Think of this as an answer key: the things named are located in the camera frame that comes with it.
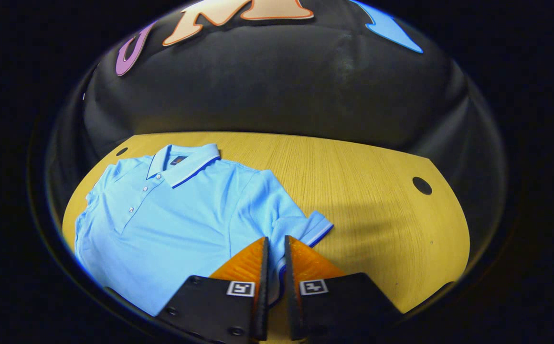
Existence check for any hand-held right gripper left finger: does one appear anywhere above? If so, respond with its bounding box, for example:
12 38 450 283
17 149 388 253
157 236 270 342

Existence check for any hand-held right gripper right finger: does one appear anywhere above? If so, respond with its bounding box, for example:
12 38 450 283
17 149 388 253
284 235 404 341

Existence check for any light blue T-shirt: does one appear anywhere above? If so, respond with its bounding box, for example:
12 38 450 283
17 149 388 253
74 143 334 317

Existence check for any black backdrop cloth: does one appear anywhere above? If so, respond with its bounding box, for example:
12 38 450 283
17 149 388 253
45 0 508 297

